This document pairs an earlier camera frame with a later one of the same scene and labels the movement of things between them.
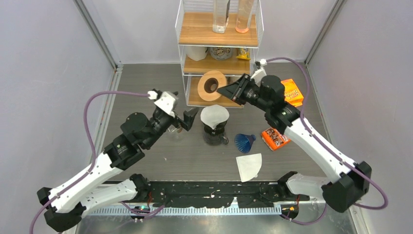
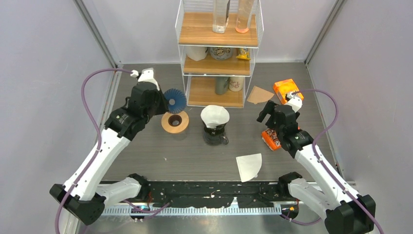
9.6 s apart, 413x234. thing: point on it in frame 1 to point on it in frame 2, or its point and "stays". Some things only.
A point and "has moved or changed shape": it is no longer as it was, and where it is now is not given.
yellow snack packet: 243,53 stays
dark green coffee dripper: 218,130 stays
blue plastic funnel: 244,143 to 176,100
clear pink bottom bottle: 245,9 stays
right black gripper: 235,91 to 269,108
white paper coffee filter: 214,115 stays
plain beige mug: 197,53 stays
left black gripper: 188,116 to 163,107
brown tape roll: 210,81 has moved or changed shape
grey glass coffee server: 215,140 stays
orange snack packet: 273,139 stays
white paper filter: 249,166 stays
